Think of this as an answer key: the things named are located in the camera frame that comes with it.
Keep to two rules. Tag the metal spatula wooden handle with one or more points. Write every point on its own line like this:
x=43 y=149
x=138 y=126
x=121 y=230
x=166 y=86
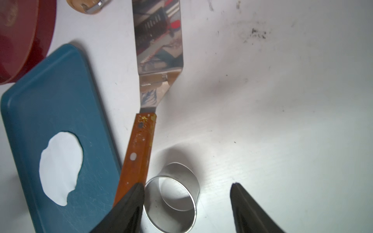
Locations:
x=159 y=49

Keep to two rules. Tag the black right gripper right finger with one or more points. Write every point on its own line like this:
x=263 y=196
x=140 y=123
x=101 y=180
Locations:
x=249 y=217

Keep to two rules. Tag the wooden dough roller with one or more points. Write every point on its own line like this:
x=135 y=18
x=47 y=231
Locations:
x=88 y=7

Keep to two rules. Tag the white dough piece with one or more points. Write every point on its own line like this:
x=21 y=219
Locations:
x=59 y=167

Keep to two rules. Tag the red round tray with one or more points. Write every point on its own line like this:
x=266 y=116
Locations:
x=26 y=32

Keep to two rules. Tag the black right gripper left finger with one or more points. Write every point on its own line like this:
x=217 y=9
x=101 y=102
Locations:
x=125 y=216

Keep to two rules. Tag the teal cutting board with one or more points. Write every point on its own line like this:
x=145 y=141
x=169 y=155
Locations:
x=59 y=95

